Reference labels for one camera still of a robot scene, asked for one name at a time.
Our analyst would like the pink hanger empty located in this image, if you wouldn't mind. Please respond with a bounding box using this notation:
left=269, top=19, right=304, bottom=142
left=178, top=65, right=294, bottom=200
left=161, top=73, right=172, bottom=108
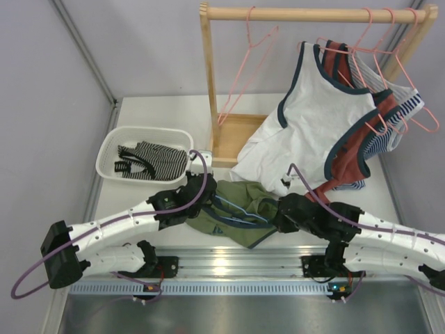
left=217, top=6, right=280, bottom=126

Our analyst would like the green tank top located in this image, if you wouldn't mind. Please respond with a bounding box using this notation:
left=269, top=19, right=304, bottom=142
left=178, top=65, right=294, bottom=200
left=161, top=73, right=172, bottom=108
left=186, top=180, right=278, bottom=249

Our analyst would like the black white striped garment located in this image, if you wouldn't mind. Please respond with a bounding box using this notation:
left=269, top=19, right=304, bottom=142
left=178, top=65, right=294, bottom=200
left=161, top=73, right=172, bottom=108
left=114, top=141, right=188, bottom=182

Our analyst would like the blue white striped tank top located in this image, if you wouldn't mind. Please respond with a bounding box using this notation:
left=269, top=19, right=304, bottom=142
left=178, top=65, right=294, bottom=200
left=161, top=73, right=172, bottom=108
left=333, top=51, right=426, bottom=191

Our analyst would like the red tank top navy trim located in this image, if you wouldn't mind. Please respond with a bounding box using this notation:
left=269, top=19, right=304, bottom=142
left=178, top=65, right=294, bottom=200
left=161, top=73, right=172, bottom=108
left=314, top=40, right=398, bottom=203

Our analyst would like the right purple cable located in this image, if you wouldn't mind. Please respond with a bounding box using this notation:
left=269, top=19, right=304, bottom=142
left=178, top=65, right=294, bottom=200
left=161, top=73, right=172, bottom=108
left=287, top=163, right=445, bottom=303

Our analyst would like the white tank top navy trim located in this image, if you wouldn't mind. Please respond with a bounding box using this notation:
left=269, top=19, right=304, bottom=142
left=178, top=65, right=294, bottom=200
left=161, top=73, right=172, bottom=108
left=229, top=42, right=378, bottom=196

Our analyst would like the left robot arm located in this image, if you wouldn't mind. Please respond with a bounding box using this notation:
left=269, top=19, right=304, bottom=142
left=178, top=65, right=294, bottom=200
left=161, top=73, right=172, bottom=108
left=40, top=173, right=217, bottom=289

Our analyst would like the wooden clothes rack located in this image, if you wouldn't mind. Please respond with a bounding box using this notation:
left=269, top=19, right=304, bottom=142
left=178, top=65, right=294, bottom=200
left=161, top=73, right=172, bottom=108
left=199, top=1, right=439, bottom=169

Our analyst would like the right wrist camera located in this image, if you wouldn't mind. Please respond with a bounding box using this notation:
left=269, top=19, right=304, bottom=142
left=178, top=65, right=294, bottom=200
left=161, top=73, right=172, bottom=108
left=281, top=170, right=302, bottom=188

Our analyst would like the white plastic basket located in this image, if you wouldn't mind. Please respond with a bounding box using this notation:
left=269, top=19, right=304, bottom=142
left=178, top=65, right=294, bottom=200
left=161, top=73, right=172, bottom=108
left=96, top=126, right=194, bottom=184

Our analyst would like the blue hanger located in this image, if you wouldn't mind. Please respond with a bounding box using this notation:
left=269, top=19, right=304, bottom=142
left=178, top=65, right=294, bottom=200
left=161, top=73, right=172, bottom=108
left=212, top=196, right=268, bottom=225

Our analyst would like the white slotted cable duct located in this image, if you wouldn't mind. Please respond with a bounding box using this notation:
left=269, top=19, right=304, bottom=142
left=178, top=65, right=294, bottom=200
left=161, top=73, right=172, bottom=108
left=69, top=280, right=349, bottom=296

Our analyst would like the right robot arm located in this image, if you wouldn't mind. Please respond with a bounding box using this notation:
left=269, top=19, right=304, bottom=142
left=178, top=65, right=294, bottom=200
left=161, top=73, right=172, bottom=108
left=272, top=193, right=444, bottom=296

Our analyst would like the pink hanger with striped top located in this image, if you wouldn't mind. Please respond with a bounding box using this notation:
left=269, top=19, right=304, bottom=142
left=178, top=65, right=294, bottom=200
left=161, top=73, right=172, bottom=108
left=350, top=7, right=440, bottom=134

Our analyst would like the aluminium rail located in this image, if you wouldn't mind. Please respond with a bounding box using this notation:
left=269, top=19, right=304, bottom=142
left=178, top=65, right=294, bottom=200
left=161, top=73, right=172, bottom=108
left=156, top=246, right=325, bottom=280

